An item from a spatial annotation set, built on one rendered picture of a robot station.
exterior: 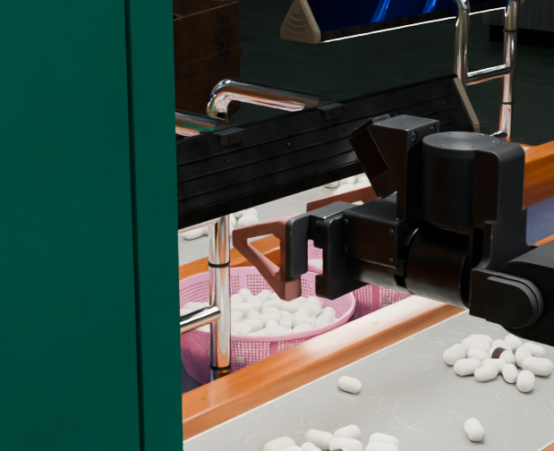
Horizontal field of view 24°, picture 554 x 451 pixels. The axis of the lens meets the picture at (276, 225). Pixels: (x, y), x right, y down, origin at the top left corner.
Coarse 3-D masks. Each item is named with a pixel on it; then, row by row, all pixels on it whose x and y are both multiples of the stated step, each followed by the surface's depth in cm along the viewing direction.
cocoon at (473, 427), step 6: (468, 420) 145; (474, 420) 144; (468, 426) 144; (474, 426) 143; (480, 426) 143; (468, 432) 143; (474, 432) 142; (480, 432) 143; (474, 438) 143; (480, 438) 143
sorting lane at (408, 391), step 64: (448, 320) 177; (320, 384) 158; (384, 384) 158; (448, 384) 158; (512, 384) 158; (192, 448) 142; (256, 448) 142; (320, 448) 142; (448, 448) 142; (512, 448) 142
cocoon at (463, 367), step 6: (462, 360) 160; (468, 360) 160; (474, 360) 160; (456, 366) 159; (462, 366) 159; (468, 366) 159; (474, 366) 159; (480, 366) 160; (456, 372) 160; (462, 372) 159; (468, 372) 159
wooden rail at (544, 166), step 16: (544, 144) 261; (528, 160) 249; (544, 160) 252; (528, 176) 249; (544, 176) 254; (528, 192) 250; (544, 192) 255; (256, 240) 203; (272, 240) 203; (208, 256) 195; (240, 256) 195; (272, 256) 198; (192, 272) 189; (192, 288) 187
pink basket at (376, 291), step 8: (312, 248) 203; (312, 256) 202; (320, 256) 204; (320, 272) 188; (360, 288) 186; (368, 288) 186; (376, 288) 185; (384, 288) 185; (360, 296) 187; (368, 296) 186; (376, 296) 186; (384, 296) 186; (392, 296) 186; (400, 296) 186; (360, 304) 188; (368, 304) 187; (376, 304) 187; (360, 312) 189; (368, 312) 188; (352, 320) 193
